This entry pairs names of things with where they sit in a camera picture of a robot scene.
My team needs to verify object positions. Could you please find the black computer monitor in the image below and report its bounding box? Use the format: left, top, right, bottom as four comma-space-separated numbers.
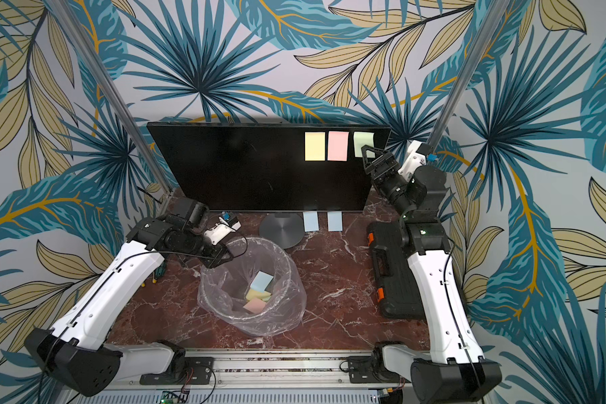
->
146, 121, 392, 213

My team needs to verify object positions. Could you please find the blue sticky note in bin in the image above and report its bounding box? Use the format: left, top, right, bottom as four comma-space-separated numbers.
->
250, 271, 274, 291

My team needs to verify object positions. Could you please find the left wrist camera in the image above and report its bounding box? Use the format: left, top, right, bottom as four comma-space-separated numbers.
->
204, 212, 241, 246

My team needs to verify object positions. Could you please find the blue sticky note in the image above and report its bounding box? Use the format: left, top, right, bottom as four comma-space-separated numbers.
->
328, 211, 343, 232
303, 211, 319, 232
250, 271, 274, 291

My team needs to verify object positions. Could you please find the yellow sticky note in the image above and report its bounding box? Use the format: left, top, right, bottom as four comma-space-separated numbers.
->
305, 132, 326, 162
246, 289, 272, 302

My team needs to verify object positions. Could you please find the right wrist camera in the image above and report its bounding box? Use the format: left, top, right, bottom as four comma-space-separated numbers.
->
398, 141, 437, 181

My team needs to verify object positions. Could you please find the grey round monitor stand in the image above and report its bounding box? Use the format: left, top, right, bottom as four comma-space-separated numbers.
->
259, 213, 305, 249

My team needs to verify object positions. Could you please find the aluminium frame post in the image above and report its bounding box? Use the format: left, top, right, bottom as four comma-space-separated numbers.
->
422, 1, 508, 150
48, 0, 173, 195

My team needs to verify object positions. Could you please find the aluminium front rail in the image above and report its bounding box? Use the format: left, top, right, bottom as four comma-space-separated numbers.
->
60, 349, 491, 391

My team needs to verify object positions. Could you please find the pink sticky note in bin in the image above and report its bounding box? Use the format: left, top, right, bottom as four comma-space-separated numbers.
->
243, 298, 267, 314

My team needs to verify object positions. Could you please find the black plastic tool case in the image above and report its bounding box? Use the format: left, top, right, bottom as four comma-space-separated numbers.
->
367, 222, 425, 320

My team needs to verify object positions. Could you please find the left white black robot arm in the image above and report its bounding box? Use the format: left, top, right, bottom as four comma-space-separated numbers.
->
25, 198, 241, 397

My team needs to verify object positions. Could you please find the yellow sticky note in bin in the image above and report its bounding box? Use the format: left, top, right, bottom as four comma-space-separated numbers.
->
246, 289, 272, 302

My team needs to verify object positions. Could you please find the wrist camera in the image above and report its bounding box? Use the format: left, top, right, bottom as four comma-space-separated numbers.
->
204, 212, 241, 246
398, 141, 437, 181

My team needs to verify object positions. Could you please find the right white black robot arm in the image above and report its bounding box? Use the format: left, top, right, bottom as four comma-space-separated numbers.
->
361, 141, 503, 403

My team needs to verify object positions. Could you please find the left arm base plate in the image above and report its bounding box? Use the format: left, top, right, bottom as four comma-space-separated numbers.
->
140, 357, 215, 385

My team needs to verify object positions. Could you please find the green sticky note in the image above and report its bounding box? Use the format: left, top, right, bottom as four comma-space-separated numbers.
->
353, 131, 375, 158

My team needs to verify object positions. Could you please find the left aluminium frame post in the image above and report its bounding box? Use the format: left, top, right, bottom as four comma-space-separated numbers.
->
48, 0, 173, 195

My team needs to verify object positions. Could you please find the green handled screwdriver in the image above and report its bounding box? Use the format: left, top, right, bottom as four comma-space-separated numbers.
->
153, 263, 166, 284

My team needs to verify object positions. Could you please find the pink sticky note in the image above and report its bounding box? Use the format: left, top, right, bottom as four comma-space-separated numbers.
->
328, 131, 349, 162
243, 298, 267, 314

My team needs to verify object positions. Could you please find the right aluminium frame post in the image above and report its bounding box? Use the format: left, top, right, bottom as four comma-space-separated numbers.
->
422, 1, 508, 150

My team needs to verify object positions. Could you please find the clear plastic bin liner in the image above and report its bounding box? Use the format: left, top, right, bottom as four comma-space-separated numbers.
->
196, 236, 308, 338

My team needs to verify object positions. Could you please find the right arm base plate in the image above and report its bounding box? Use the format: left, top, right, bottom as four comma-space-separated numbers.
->
339, 356, 406, 385

